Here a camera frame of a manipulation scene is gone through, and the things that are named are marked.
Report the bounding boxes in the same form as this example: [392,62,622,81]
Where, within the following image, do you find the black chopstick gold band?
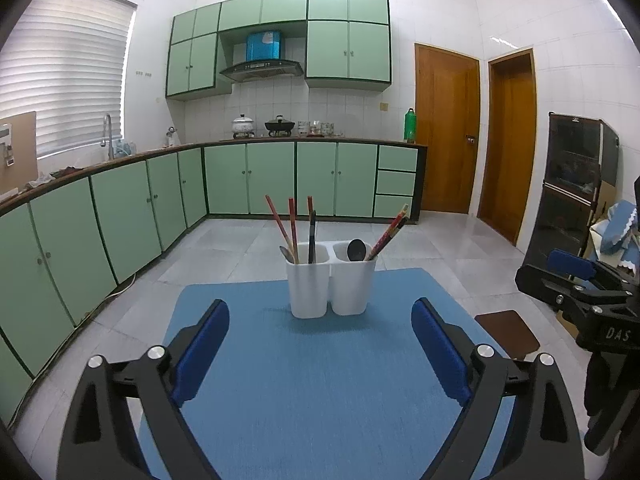
[367,214,408,261]

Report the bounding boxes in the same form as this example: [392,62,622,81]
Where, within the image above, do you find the black spoon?
[347,238,368,261]

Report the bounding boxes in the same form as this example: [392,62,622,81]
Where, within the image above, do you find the black chopstick silver band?
[307,209,317,264]

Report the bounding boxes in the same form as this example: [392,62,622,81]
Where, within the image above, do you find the red patterned bamboo chopstick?
[288,197,299,264]

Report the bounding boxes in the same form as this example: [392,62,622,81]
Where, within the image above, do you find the green lower kitchen cabinets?
[1,139,426,424]

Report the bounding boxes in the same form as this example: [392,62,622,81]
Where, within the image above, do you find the green kitchen cabinets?
[165,0,392,101]
[1,139,426,424]

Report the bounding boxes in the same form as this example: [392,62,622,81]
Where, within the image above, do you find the green upper kitchen cabinets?
[165,0,392,101]

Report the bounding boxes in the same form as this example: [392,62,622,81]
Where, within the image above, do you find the cardboard box with blue cloth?
[590,200,639,278]

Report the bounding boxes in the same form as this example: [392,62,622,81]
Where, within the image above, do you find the brown stool seat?
[475,310,540,360]

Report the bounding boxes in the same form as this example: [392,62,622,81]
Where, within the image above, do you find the black glass cabinet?
[524,113,620,268]

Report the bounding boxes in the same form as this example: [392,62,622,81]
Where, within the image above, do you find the right wooden door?
[478,49,537,244]

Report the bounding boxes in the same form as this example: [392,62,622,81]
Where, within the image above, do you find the wooden door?
[414,44,480,214]
[478,49,537,244]

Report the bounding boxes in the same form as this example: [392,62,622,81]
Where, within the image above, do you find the blue table mat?
[166,269,489,479]

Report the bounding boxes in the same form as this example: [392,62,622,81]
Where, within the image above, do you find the green bottle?
[404,107,416,143]

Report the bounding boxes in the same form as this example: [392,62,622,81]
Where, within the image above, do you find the left wooden door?
[414,44,480,214]

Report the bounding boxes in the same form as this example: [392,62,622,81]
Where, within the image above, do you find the white twin utensil holder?
[284,240,376,320]

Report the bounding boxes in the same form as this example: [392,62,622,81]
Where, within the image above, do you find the grey spoon in holder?
[279,246,295,264]

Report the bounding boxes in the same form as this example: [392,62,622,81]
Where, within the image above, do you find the red chopstick in holder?
[265,194,297,263]

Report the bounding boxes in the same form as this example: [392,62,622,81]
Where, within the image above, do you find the chrome sink faucet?
[101,114,114,160]

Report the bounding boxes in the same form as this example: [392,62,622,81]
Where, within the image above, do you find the black wok on stove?
[265,115,296,138]

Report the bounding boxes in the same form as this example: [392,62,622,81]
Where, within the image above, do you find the white cooking pot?
[232,114,255,140]

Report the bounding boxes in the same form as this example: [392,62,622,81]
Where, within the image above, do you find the black range hood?
[218,28,304,84]

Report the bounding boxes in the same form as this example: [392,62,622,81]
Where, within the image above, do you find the white window blinds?
[1,0,136,157]

